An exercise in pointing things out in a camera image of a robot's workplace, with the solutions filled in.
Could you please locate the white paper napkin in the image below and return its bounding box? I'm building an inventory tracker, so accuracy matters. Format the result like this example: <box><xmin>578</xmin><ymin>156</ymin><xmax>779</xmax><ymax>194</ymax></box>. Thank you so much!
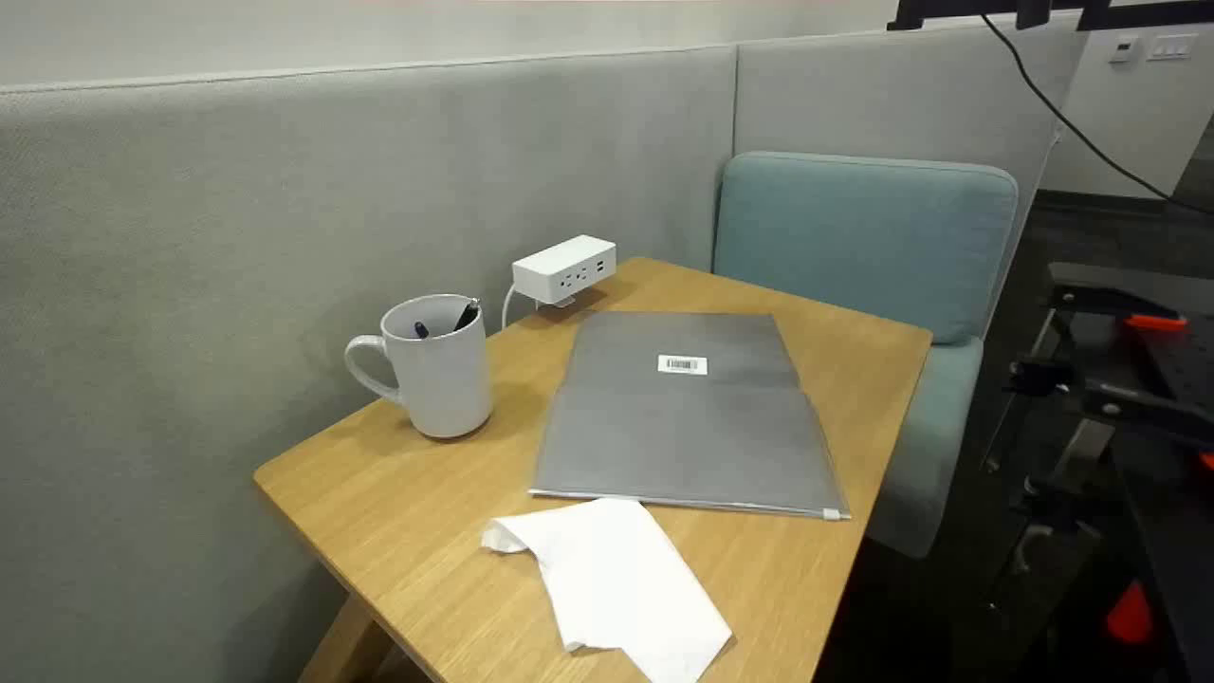
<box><xmin>482</xmin><ymin>496</ymin><xmax>733</xmax><ymax>683</ymax></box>

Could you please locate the white power outlet box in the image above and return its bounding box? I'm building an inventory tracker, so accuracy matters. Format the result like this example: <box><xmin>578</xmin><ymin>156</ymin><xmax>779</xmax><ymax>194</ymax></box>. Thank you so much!
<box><xmin>512</xmin><ymin>233</ymin><xmax>618</xmax><ymax>304</ymax></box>

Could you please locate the grey laptop with barcode sticker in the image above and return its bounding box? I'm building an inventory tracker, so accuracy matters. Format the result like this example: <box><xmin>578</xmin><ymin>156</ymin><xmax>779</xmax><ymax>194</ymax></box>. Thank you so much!
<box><xmin>531</xmin><ymin>312</ymin><xmax>851</xmax><ymax>518</ymax></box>

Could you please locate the black pen in mug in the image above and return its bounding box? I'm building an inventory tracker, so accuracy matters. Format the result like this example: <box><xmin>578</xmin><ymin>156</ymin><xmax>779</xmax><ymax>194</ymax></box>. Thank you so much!
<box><xmin>408</xmin><ymin>298</ymin><xmax>478</xmax><ymax>338</ymax></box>

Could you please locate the white ceramic mug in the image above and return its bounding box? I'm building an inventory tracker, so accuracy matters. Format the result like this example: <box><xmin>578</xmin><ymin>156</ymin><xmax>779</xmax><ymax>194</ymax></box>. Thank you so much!
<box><xmin>346</xmin><ymin>290</ymin><xmax>492</xmax><ymax>440</ymax></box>

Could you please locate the teal upholstered chair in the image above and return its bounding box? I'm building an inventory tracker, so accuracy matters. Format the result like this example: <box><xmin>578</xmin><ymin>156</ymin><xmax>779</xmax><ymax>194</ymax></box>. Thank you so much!
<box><xmin>712</xmin><ymin>150</ymin><xmax>1019</xmax><ymax>561</ymax></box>

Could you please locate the black hanging cable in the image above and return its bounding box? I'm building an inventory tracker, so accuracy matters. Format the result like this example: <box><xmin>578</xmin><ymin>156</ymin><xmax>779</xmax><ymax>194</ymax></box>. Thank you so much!
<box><xmin>977</xmin><ymin>10</ymin><xmax>1180</xmax><ymax>204</ymax></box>

